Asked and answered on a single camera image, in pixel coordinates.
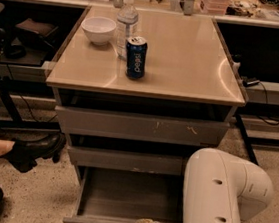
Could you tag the grey top drawer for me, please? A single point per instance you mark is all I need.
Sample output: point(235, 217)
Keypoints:
point(74, 120)

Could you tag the grey bottom drawer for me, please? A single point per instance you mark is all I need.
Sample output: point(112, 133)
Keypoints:
point(113, 196)

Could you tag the grey middle drawer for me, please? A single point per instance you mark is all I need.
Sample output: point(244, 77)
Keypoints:
point(125, 160)

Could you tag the grey drawer cabinet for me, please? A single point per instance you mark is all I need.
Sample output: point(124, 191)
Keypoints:
point(187, 76)

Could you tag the grey drawer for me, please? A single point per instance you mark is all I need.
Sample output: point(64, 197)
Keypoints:
point(113, 196)
point(74, 120)
point(125, 160)

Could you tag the blue pepsi can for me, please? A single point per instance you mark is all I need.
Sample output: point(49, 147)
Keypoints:
point(136, 48)

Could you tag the clear plastic water bottle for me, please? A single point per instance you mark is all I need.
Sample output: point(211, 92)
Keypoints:
point(127, 19)

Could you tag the black table leg right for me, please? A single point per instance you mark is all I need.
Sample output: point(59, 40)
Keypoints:
point(246, 140)

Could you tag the pink stacked trays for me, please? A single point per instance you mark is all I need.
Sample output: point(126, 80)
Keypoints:
point(217, 7)

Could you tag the white bowl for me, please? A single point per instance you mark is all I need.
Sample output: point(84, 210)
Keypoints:
point(98, 30)

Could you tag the black device on shelf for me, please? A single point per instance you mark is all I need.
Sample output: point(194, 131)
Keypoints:
point(28, 43)

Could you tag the black desk frame left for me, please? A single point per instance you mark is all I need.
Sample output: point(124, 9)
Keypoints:
point(34, 89)

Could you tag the black boot upper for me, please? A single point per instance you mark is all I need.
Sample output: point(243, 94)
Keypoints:
point(23, 155)

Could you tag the black power adapter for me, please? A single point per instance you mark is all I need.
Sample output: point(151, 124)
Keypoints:
point(248, 82)

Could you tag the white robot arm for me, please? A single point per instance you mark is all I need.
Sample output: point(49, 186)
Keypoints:
point(222, 188)

